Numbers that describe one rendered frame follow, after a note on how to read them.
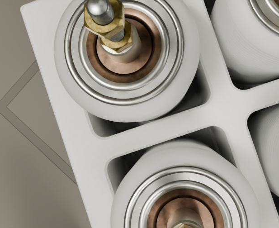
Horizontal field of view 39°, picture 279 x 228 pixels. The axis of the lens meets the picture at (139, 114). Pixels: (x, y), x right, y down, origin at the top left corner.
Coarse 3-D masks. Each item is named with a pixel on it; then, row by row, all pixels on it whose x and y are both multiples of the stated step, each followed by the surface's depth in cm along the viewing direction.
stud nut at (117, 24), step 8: (112, 0) 17; (120, 8) 17; (88, 16) 17; (120, 16) 17; (88, 24) 17; (96, 24) 17; (112, 24) 17; (120, 24) 17; (96, 32) 17; (104, 32) 17; (112, 32) 18
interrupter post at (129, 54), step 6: (132, 24) 22; (132, 30) 22; (138, 36) 23; (138, 42) 23; (102, 48) 22; (108, 48) 22; (126, 48) 22; (132, 48) 22; (138, 48) 24; (108, 54) 23; (114, 54) 22; (120, 54) 22; (126, 54) 22; (132, 54) 23; (138, 54) 25; (114, 60) 25; (120, 60) 24; (126, 60) 24; (132, 60) 25
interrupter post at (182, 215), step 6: (180, 210) 24; (186, 210) 24; (192, 210) 24; (174, 216) 23; (180, 216) 23; (186, 216) 22; (192, 216) 23; (198, 216) 24; (168, 222) 24; (174, 222) 22; (180, 222) 22; (186, 222) 22; (192, 222) 22; (198, 222) 22
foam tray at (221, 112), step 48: (48, 0) 33; (192, 0) 32; (48, 48) 33; (48, 96) 33; (192, 96) 43; (240, 96) 31; (96, 144) 32; (144, 144) 32; (240, 144) 31; (96, 192) 32
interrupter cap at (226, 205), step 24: (168, 168) 24; (192, 168) 24; (144, 192) 24; (168, 192) 24; (192, 192) 24; (216, 192) 24; (144, 216) 24; (168, 216) 25; (216, 216) 24; (240, 216) 24
